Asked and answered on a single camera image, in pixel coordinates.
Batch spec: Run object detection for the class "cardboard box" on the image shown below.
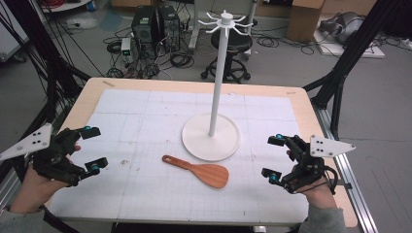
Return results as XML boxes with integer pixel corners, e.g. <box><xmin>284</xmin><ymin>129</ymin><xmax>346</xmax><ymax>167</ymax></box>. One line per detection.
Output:
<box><xmin>286</xmin><ymin>0</ymin><xmax>326</xmax><ymax>44</ymax></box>

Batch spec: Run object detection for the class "black round stool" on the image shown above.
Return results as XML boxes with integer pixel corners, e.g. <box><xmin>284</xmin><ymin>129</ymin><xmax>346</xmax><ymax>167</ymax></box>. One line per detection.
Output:
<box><xmin>200</xmin><ymin>30</ymin><xmax>254</xmax><ymax>84</ymax></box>

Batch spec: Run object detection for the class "aluminium rail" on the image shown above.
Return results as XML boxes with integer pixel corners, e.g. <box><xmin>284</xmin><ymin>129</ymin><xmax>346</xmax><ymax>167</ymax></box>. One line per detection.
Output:
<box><xmin>311</xmin><ymin>104</ymin><xmax>379</xmax><ymax>233</ymax></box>

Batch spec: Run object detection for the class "white floor board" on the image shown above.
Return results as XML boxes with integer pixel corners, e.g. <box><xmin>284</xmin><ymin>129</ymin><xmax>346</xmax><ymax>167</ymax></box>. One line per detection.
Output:
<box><xmin>313</xmin><ymin>28</ymin><xmax>387</xmax><ymax>60</ymax></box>

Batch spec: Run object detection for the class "black computer tower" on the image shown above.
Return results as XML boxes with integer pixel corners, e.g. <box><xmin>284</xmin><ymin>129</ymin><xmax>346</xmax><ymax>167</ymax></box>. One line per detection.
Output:
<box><xmin>156</xmin><ymin>4</ymin><xmax>182</xmax><ymax>53</ymax></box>
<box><xmin>130</xmin><ymin>5</ymin><xmax>160</xmax><ymax>50</ymax></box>

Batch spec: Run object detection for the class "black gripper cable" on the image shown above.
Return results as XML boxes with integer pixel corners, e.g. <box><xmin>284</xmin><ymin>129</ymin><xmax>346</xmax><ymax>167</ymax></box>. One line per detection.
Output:
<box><xmin>291</xmin><ymin>164</ymin><xmax>340</xmax><ymax>196</ymax></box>

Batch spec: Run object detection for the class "person's left hand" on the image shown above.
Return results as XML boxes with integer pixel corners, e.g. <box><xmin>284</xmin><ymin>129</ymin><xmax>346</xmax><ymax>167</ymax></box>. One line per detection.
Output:
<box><xmin>9</xmin><ymin>144</ymin><xmax>83</xmax><ymax>215</ymax></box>

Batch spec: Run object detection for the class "person's right hand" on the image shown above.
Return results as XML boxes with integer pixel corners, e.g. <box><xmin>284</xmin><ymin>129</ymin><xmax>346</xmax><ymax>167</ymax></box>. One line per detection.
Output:
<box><xmin>286</xmin><ymin>150</ymin><xmax>338</xmax><ymax>210</ymax></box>

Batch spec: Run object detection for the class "grey bag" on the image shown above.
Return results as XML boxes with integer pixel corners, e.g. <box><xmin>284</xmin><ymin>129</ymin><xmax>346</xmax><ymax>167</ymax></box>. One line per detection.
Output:
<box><xmin>318</xmin><ymin>11</ymin><xmax>366</xmax><ymax>45</ymax></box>

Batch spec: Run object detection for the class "wooden rice spatula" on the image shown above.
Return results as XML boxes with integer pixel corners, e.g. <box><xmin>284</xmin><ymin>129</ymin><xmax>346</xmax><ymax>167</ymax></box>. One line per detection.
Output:
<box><xmin>161</xmin><ymin>154</ymin><xmax>230</xmax><ymax>189</ymax></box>

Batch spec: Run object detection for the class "black metal frame stand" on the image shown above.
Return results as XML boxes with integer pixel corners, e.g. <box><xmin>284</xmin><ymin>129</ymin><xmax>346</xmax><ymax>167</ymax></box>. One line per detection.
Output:
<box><xmin>0</xmin><ymin>0</ymin><xmax>92</xmax><ymax>183</ymax></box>
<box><xmin>302</xmin><ymin>0</ymin><xmax>404</xmax><ymax>141</ymax></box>

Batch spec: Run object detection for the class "small bench power supply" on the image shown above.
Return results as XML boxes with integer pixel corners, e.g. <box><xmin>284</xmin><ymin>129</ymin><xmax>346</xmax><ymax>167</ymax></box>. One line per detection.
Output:
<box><xmin>120</xmin><ymin>37</ymin><xmax>134</xmax><ymax>64</ymax></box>

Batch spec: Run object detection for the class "white hook stand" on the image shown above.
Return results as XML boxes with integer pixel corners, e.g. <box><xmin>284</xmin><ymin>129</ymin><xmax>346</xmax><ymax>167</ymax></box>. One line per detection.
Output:
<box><xmin>181</xmin><ymin>9</ymin><xmax>255</xmax><ymax>162</ymax></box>

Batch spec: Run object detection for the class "white gridded mat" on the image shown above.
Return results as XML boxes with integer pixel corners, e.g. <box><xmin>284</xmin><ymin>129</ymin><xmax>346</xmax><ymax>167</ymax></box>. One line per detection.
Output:
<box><xmin>48</xmin><ymin>88</ymin><xmax>309</xmax><ymax>225</ymax></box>

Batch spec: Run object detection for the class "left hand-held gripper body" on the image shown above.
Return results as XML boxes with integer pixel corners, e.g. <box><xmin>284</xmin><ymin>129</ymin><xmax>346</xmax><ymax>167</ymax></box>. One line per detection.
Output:
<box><xmin>0</xmin><ymin>122</ymin><xmax>88</xmax><ymax>187</ymax></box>

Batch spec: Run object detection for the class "tangle of black floor cables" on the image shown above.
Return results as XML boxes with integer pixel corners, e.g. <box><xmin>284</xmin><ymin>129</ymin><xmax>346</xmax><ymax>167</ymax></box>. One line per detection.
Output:
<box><xmin>102</xmin><ymin>27</ymin><xmax>196</xmax><ymax>81</ymax></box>

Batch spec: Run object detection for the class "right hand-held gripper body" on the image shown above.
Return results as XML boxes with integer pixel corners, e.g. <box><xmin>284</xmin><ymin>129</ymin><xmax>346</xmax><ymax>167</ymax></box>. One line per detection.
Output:
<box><xmin>281</xmin><ymin>134</ymin><xmax>357</xmax><ymax>195</ymax></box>

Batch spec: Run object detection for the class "white metal post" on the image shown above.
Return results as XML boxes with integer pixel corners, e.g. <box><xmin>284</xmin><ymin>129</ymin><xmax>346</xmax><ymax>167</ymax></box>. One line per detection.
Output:
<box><xmin>189</xmin><ymin>0</ymin><xmax>200</xmax><ymax>51</ymax></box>

